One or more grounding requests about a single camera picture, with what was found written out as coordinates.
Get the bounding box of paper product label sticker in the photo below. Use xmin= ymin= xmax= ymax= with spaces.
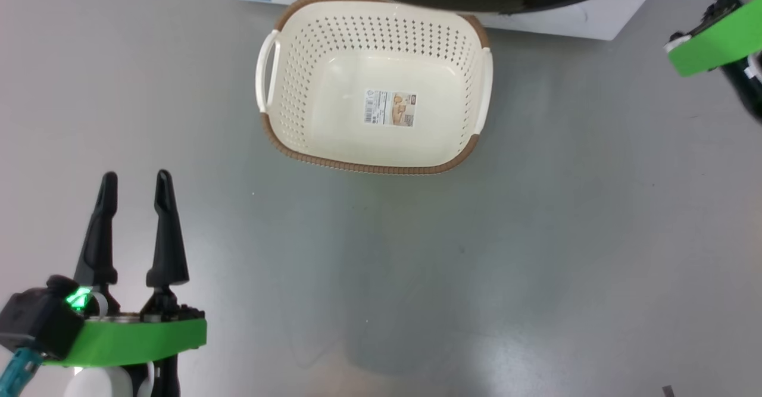
xmin=364 ymin=89 xmax=417 ymax=128

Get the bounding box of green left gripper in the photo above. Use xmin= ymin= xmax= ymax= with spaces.
xmin=42 ymin=169 xmax=208 ymax=368

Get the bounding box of white front-load washing machine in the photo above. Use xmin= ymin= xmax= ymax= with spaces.
xmin=202 ymin=0 xmax=673 ymax=42

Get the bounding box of cream laundry basket brown rim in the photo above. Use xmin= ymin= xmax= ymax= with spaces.
xmin=255 ymin=0 xmax=494 ymax=175

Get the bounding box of left cable teal connector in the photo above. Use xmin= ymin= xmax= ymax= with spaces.
xmin=0 ymin=349 xmax=42 ymax=397

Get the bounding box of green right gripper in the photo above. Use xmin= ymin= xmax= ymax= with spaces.
xmin=664 ymin=0 xmax=762 ymax=77

